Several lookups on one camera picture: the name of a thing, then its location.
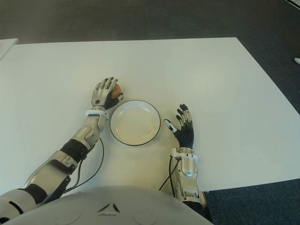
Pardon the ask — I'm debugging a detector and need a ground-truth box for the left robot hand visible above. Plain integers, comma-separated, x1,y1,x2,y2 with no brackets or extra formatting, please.
90,77,125,111

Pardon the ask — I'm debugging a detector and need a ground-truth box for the yellow-red apple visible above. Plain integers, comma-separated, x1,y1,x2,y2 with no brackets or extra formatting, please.
112,83,123,98

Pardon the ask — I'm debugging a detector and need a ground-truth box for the white plate with black rim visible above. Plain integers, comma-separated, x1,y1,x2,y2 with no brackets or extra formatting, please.
109,100,162,146

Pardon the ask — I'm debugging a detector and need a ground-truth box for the white side table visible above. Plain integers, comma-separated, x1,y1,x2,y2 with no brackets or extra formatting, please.
0,38,19,62

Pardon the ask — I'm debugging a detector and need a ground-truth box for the grey robot torso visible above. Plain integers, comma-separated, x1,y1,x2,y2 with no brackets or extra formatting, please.
9,186,214,225

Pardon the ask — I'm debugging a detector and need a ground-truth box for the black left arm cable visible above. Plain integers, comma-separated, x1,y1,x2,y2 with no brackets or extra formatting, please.
63,138,105,194

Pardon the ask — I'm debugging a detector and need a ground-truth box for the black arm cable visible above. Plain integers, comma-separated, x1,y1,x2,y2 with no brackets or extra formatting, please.
63,138,105,194
159,156,181,198

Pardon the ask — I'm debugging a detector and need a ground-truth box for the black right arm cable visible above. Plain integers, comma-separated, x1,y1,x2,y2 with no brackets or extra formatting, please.
159,156,181,198

